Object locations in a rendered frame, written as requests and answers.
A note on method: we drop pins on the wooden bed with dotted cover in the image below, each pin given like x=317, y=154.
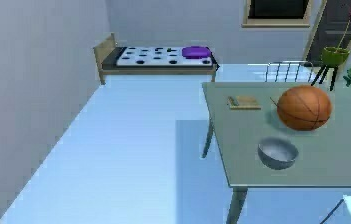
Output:
x=156, y=63

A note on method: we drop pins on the purple pillow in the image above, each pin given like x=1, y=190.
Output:
x=196, y=52

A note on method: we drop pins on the tan book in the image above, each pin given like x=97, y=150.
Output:
x=244, y=102

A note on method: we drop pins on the grey metal bowl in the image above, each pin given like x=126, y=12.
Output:
x=277, y=154

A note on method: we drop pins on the orange basketball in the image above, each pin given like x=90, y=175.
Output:
x=304, y=107

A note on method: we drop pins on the grey-green table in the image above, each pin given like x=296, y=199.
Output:
x=316, y=160

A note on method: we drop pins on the green plant pot on stand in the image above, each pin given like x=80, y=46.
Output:
x=333, y=56

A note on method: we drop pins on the dark room door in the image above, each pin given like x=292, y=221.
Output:
x=336, y=30

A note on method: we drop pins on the dark window with tan frame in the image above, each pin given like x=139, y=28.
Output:
x=278, y=11

